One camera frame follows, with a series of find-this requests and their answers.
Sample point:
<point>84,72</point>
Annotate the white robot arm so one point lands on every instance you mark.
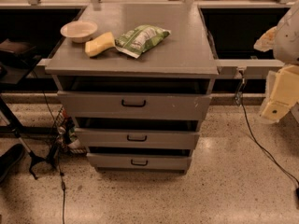
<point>283,39</point>

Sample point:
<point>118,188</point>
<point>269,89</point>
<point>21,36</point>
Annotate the grey top drawer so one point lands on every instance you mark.
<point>162,106</point>

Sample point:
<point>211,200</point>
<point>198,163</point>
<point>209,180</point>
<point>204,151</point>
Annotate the grey bottom drawer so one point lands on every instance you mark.
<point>139,162</point>

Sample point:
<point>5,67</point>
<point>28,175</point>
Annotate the dark object on left shelf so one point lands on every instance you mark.
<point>21,55</point>

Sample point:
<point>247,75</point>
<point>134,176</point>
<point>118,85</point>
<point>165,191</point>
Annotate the grey middle drawer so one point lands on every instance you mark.
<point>139,139</point>

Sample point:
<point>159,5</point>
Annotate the grey drawer cabinet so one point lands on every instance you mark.
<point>181,64</point>

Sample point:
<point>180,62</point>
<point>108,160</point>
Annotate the grey drawer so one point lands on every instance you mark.
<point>162,106</point>
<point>139,139</point>
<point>139,162</point>

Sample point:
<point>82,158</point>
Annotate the yellow sponge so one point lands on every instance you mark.
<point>99,44</point>

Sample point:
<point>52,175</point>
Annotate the black shoe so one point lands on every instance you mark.
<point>9,159</point>

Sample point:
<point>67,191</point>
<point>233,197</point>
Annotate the white bowl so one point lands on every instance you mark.
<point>79,31</point>

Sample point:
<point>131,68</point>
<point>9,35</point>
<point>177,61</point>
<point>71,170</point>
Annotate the green chip bag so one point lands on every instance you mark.
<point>141,39</point>

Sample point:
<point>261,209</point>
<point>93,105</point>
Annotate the wire basket with bottles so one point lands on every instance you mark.
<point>66,137</point>

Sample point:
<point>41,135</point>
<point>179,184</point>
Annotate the black tripod stand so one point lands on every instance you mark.
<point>7,117</point>

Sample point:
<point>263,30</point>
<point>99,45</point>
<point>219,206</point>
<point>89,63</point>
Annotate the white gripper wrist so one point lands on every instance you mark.
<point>288,42</point>

